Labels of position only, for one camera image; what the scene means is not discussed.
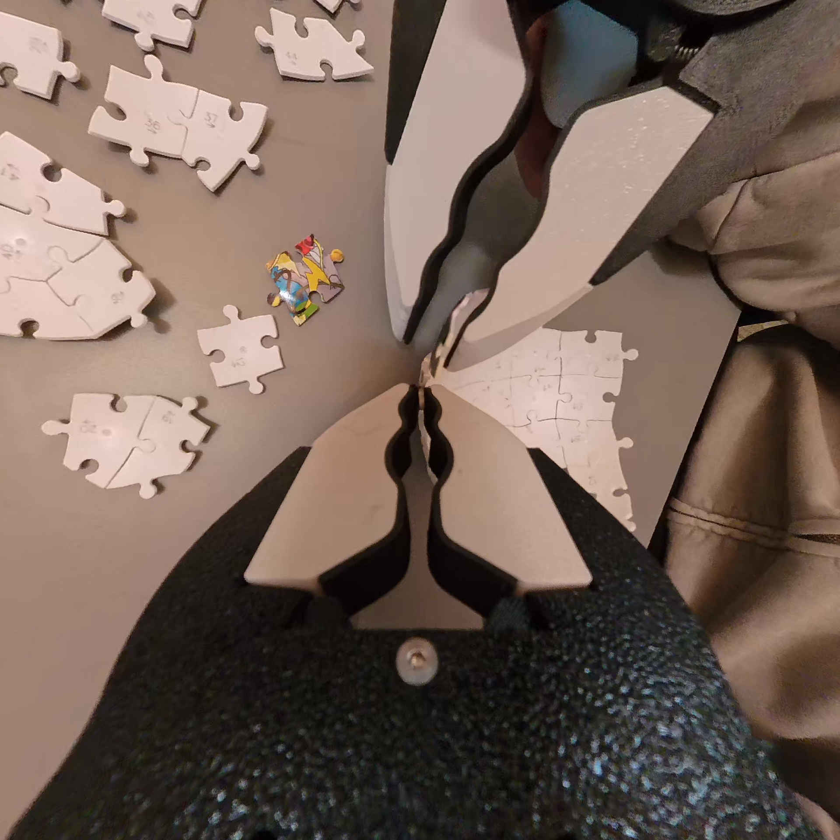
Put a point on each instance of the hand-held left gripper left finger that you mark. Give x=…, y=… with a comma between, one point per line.
x=328, y=512

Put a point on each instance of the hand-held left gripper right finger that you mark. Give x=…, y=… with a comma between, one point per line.
x=505, y=512

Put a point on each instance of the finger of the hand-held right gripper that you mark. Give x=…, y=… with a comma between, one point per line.
x=453, y=98
x=617, y=184

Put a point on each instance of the curved white puzzle ball section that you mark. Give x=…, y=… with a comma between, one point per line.
x=577, y=394

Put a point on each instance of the pointed white puzzle piece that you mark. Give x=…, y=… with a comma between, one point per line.
x=308, y=56

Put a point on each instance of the single white puzzle piece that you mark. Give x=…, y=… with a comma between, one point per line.
x=239, y=351

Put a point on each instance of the white two-piece puzzle section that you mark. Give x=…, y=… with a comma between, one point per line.
x=118, y=439
x=151, y=121
x=19, y=177

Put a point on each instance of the colourful puzzle piece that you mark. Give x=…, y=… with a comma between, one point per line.
x=308, y=275

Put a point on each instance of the large white puzzle section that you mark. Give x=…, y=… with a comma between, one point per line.
x=59, y=289

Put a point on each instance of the beige clothing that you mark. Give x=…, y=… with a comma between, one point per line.
x=768, y=590

